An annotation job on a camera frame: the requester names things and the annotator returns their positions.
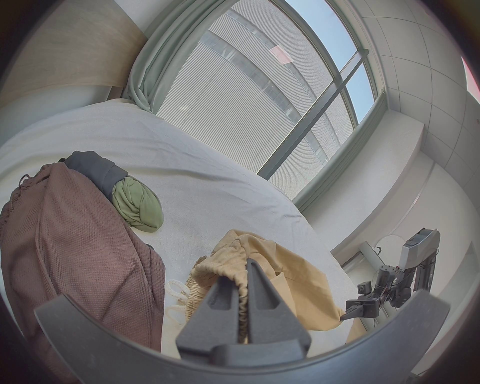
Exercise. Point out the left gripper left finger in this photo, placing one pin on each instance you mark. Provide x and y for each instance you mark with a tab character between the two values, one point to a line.
213	326

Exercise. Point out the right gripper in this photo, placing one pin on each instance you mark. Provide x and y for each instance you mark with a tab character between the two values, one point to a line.
370	308

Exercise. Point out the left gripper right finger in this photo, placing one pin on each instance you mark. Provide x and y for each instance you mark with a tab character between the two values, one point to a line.
273	322

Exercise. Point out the tan shorts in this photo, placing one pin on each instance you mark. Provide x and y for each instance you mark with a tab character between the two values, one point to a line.
300	285

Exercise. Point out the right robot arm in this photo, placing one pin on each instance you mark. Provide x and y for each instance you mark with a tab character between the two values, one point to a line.
418	247

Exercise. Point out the bed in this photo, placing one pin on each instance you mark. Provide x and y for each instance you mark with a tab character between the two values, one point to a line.
187	150

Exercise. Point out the grey dressing table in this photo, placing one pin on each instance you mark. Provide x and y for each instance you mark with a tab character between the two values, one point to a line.
369	252

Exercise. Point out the round mirror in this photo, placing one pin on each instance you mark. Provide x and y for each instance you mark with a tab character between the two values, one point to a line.
392	243

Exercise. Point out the green garment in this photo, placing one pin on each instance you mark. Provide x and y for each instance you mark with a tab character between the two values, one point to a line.
138	204

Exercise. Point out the grey-green curtain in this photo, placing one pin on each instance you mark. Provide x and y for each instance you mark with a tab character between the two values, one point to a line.
337	161
161	56

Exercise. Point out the brown garment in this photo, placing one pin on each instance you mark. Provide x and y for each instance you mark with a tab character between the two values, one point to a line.
75	243

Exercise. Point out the black garment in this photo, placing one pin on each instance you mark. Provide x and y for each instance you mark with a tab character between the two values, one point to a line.
90	165

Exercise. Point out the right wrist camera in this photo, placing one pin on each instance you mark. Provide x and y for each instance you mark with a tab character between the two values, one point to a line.
364	288

